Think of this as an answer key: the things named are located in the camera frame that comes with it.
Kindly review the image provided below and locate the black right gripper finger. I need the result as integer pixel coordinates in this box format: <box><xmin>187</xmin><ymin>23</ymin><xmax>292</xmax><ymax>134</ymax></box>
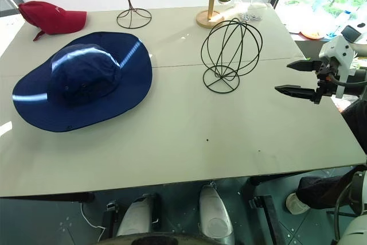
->
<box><xmin>274</xmin><ymin>84</ymin><xmax>322</xmax><ymax>105</ymax></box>
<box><xmin>286</xmin><ymin>60</ymin><xmax>322</xmax><ymax>73</ymax></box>

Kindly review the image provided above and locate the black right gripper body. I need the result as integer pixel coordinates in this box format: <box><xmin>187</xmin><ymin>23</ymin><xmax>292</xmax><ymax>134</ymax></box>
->
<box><xmin>314</xmin><ymin>60</ymin><xmax>342</xmax><ymax>97</ymax></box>

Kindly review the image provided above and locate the navy blue bucket hat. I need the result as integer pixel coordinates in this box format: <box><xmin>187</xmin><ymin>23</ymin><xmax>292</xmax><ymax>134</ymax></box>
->
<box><xmin>12</xmin><ymin>31</ymin><xmax>153</xmax><ymax>133</ymax></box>

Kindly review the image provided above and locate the orange plate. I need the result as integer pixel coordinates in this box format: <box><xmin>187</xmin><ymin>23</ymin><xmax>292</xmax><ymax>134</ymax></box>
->
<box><xmin>299</xmin><ymin>29</ymin><xmax>325</xmax><ymax>40</ymax></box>

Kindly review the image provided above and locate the dark grey box device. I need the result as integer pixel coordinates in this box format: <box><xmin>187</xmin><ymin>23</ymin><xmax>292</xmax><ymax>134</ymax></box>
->
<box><xmin>340</xmin><ymin>25</ymin><xmax>361</xmax><ymax>44</ymax></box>

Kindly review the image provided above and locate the pile of small metal parts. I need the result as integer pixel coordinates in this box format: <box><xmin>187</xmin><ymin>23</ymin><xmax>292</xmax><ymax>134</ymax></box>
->
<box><xmin>237</xmin><ymin>12</ymin><xmax>263</xmax><ymax>23</ymax></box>

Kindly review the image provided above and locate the white shoe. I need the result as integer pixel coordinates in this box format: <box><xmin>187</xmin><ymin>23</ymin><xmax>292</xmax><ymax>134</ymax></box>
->
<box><xmin>285</xmin><ymin>192</ymin><xmax>311</xmax><ymax>215</ymax></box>

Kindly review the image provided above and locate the white right robot foot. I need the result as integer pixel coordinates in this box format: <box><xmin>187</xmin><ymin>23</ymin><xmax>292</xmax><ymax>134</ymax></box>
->
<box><xmin>198</xmin><ymin>184</ymin><xmax>236</xmax><ymax>244</ymax></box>

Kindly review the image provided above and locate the white robot foot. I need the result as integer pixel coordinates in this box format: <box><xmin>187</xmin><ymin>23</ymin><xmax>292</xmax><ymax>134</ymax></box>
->
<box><xmin>198</xmin><ymin>184</ymin><xmax>236</xmax><ymax>244</ymax></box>
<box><xmin>116</xmin><ymin>194</ymin><xmax>153</xmax><ymax>237</ymax></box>

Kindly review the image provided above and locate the white left robot foot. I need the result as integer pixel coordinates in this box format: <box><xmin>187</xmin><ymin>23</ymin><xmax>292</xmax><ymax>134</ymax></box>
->
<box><xmin>116</xmin><ymin>194</ymin><xmax>153</xmax><ymax>237</ymax></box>

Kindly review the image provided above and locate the red baseball cap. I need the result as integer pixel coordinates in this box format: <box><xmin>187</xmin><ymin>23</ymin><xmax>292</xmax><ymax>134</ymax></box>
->
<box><xmin>18</xmin><ymin>1</ymin><xmax>88</xmax><ymax>42</ymax></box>

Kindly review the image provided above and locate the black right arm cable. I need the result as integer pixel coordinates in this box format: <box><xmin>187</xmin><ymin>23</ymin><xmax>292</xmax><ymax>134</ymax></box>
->
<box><xmin>329</xmin><ymin>73</ymin><xmax>367</xmax><ymax>87</ymax></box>

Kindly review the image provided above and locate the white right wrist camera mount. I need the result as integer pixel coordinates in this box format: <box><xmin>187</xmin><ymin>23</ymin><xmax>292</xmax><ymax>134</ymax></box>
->
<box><xmin>318</xmin><ymin>35</ymin><xmax>357</xmax><ymax>99</ymax></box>

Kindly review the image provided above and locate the black wire globe hat stand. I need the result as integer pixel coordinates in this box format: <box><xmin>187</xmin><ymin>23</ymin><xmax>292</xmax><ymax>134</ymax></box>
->
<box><xmin>200</xmin><ymin>17</ymin><xmax>264</xmax><ymax>94</ymax></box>

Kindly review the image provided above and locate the black table leg bracket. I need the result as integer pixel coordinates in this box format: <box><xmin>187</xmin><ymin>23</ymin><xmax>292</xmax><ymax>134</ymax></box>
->
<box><xmin>103</xmin><ymin>200</ymin><xmax>118</xmax><ymax>239</ymax></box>
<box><xmin>248</xmin><ymin>195</ymin><xmax>287</xmax><ymax>245</ymax></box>

